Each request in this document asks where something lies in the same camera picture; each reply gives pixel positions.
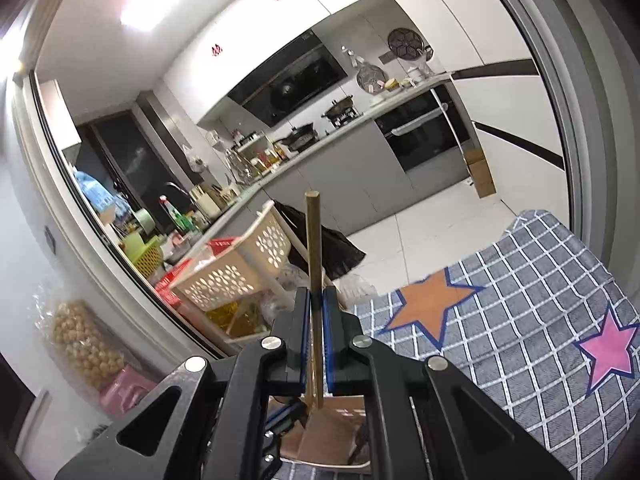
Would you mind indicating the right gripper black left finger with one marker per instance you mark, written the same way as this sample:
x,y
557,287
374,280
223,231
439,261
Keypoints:
x,y
287,375

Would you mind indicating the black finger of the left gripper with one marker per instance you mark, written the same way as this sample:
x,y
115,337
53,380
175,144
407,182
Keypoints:
x,y
283,419

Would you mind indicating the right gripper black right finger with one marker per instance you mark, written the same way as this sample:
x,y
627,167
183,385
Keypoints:
x,y
344,373

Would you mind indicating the beige plastic utensil holder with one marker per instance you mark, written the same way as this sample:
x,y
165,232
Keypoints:
x,y
329,437

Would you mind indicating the wooden chopstick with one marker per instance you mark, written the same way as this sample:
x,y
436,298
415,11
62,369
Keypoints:
x,y
315,272

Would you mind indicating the black garment on cart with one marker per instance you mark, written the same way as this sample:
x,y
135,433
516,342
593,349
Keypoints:
x,y
339,255

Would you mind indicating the beige perforated storage cart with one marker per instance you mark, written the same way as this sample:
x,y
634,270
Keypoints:
x,y
242,290

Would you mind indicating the pink package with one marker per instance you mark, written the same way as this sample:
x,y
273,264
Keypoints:
x,y
126,390

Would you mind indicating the grey checked star tablecloth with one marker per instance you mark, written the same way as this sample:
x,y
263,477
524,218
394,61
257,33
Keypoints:
x,y
547,333

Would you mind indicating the black wok on stove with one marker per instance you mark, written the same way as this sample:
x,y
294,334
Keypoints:
x,y
300,138

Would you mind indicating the bag of round snacks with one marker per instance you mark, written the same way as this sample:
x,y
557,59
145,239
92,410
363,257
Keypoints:
x,y
80,341

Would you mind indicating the cardboard box on floor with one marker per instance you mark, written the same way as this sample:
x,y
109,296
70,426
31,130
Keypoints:
x,y
479,170

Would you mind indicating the black built-in oven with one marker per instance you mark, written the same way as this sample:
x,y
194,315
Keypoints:
x,y
423,127

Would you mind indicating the black range hood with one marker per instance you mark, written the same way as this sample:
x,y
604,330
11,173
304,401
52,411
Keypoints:
x,y
297,73

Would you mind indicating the round dark decorative plate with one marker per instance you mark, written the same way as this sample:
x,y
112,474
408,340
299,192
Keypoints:
x,y
406,44

